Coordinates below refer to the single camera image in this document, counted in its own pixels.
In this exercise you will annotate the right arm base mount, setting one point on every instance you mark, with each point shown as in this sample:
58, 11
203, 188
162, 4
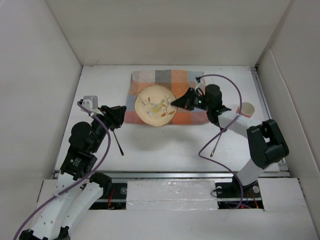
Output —
229, 195

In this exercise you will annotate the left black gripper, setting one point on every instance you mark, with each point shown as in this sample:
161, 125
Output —
116, 113

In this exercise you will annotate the aluminium right side rail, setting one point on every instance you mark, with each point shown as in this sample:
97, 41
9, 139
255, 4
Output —
282, 165

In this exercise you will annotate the black metal fork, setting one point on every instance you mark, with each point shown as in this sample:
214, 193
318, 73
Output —
118, 144

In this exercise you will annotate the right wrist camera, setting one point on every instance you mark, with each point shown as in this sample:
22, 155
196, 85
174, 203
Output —
199, 82

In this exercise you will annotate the black metal spoon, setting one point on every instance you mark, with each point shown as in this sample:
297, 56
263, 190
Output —
216, 145

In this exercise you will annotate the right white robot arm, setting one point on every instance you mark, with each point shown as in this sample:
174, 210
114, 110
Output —
265, 139

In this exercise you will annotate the pink ceramic cup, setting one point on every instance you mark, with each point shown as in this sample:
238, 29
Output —
247, 110

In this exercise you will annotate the aluminium rail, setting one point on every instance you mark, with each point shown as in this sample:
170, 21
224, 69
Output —
179, 175
282, 165

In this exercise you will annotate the aluminium front rail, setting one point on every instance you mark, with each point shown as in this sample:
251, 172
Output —
179, 175

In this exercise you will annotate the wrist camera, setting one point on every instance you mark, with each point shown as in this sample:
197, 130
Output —
90, 102
199, 82

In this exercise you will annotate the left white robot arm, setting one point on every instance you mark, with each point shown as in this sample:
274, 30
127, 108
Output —
79, 184

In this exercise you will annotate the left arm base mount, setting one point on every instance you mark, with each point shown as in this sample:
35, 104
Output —
116, 200

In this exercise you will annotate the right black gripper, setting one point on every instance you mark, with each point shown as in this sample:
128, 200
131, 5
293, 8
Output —
185, 101

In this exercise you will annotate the checkered orange blue cloth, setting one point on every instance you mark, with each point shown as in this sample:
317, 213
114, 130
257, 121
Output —
175, 80

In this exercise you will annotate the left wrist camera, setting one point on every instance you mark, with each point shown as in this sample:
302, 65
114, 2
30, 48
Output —
90, 102

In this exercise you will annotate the beige floral ceramic plate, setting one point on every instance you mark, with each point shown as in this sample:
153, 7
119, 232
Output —
153, 105

